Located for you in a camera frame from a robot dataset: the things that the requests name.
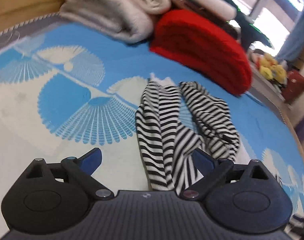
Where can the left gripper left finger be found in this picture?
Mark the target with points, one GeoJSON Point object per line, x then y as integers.
{"type": "Point", "coordinates": [53, 197]}

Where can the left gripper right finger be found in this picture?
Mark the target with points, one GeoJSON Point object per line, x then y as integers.
{"type": "Point", "coordinates": [245, 198]}

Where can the black white striped garment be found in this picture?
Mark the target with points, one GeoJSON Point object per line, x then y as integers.
{"type": "Point", "coordinates": [172, 122]}

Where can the blue white patterned bed sheet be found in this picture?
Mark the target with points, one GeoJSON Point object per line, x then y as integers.
{"type": "Point", "coordinates": [65, 89]}

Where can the dark red plush cushion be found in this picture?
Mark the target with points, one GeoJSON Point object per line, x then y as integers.
{"type": "Point", "coordinates": [294, 88]}

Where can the yellow plush toys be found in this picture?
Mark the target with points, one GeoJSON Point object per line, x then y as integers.
{"type": "Point", "coordinates": [269, 68]}

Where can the red folded blanket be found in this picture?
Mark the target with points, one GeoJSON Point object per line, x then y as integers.
{"type": "Point", "coordinates": [199, 44]}

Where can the dark teal shark plush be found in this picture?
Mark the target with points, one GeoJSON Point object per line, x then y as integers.
{"type": "Point", "coordinates": [249, 33]}

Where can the blue curtain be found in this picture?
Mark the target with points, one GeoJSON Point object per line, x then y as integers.
{"type": "Point", "coordinates": [294, 42]}

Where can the beige folded blanket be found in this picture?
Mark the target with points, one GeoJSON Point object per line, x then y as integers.
{"type": "Point", "coordinates": [130, 21]}

